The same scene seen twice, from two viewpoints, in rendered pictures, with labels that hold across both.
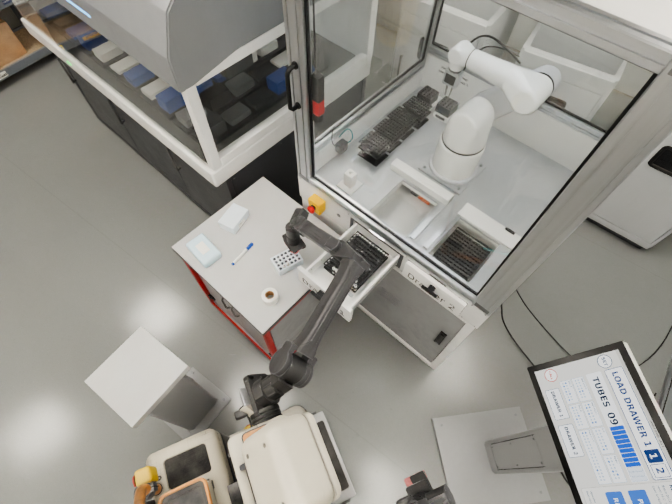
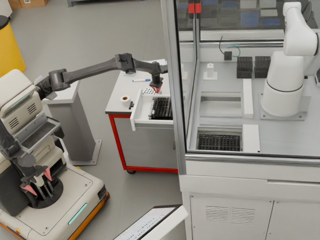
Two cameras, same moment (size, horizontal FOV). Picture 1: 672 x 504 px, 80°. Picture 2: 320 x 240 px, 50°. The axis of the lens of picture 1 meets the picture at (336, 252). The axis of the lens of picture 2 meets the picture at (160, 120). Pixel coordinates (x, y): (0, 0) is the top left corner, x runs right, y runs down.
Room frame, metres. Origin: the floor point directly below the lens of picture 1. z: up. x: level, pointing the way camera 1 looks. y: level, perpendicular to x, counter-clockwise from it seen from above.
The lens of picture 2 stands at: (0.06, -1.51, 2.29)
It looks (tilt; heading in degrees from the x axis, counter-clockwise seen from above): 43 degrees down; 64
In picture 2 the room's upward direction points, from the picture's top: 8 degrees counter-clockwise
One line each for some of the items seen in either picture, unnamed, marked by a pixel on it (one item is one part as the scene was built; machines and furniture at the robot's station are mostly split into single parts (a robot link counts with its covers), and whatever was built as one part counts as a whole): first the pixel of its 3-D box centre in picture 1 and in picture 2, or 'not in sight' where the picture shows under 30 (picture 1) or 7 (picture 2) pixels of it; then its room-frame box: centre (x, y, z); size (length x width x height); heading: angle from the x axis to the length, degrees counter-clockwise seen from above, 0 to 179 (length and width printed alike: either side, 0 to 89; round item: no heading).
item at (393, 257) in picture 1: (357, 261); (170, 111); (0.82, -0.09, 0.86); 0.40 x 0.26 x 0.06; 140
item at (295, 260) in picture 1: (287, 260); (151, 94); (0.86, 0.22, 0.78); 0.12 x 0.08 x 0.04; 125
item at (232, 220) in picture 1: (234, 218); (157, 65); (1.07, 0.49, 0.79); 0.13 x 0.09 x 0.05; 154
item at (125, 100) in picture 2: (270, 296); (125, 100); (0.68, 0.28, 0.78); 0.07 x 0.07 x 0.04
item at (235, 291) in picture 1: (272, 281); (158, 121); (0.94, 0.34, 0.38); 0.62 x 0.58 x 0.76; 50
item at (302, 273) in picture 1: (324, 293); (137, 109); (0.66, 0.04, 0.87); 0.29 x 0.02 x 0.11; 50
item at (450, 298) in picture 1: (432, 288); not in sight; (0.71, -0.41, 0.87); 0.29 x 0.02 x 0.11; 50
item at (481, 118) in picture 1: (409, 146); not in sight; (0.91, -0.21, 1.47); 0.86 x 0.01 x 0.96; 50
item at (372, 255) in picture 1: (356, 262); (168, 110); (0.82, -0.09, 0.87); 0.22 x 0.18 x 0.06; 140
